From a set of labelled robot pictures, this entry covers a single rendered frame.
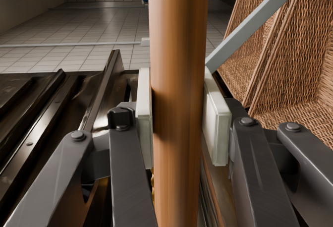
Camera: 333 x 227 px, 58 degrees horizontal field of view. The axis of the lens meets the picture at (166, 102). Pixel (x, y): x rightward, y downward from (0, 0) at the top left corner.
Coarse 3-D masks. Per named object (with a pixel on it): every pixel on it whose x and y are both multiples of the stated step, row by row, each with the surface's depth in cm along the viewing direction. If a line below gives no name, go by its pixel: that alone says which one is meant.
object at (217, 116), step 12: (204, 84) 17; (216, 84) 17; (204, 96) 17; (216, 96) 15; (204, 108) 17; (216, 108) 14; (228, 108) 14; (204, 120) 17; (216, 120) 14; (228, 120) 14; (204, 132) 17; (216, 132) 14; (228, 132) 14; (216, 144) 14; (216, 156) 15
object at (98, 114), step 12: (120, 60) 162; (108, 72) 130; (120, 72) 155; (108, 84) 119; (120, 84) 149; (108, 96) 115; (120, 96) 143; (96, 108) 98; (108, 108) 112; (96, 120) 92; (96, 132) 90; (108, 180) 95; (96, 192) 80; (96, 204) 79; (96, 216) 77
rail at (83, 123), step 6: (108, 60) 147; (108, 66) 139; (102, 72) 132; (102, 78) 124; (96, 90) 113; (96, 96) 108; (90, 102) 104; (90, 108) 99; (84, 114) 96; (84, 120) 92; (84, 126) 88
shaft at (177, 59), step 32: (160, 0) 14; (192, 0) 14; (160, 32) 15; (192, 32) 14; (160, 64) 15; (192, 64) 15; (160, 96) 16; (192, 96) 16; (160, 128) 17; (192, 128) 17; (160, 160) 18; (192, 160) 18; (160, 192) 19; (192, 192) 19; (160, 224) 20; (192, 224) 20
